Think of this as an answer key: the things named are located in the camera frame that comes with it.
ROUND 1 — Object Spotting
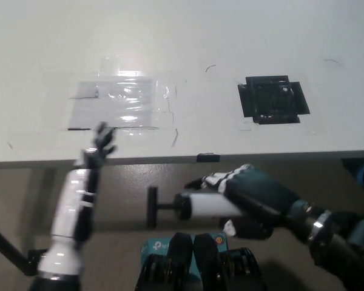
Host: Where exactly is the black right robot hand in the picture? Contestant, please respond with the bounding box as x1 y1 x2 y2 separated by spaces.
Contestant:
184 163 302 240

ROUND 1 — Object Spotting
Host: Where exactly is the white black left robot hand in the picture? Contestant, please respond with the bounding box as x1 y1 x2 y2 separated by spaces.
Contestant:
50 122 118 250

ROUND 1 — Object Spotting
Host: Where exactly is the white air pump black handle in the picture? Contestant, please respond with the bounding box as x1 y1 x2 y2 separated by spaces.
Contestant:
147 187 251 229

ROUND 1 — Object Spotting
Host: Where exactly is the black tape strip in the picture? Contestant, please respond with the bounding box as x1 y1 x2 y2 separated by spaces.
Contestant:
196 153 221 163

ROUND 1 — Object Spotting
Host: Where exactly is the black floor plate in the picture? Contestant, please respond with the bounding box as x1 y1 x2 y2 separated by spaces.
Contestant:
25 248 49 277

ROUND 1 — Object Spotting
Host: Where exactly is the black diagonal table leg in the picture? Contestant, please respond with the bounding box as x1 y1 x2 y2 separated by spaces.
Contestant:
0 222 30 275

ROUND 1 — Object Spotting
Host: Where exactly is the black square fixture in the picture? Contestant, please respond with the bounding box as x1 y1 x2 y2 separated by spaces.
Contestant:
237 75 310 125

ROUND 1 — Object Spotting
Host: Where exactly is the clear plastic film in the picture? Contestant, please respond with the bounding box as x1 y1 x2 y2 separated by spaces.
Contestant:
62 56 183 137

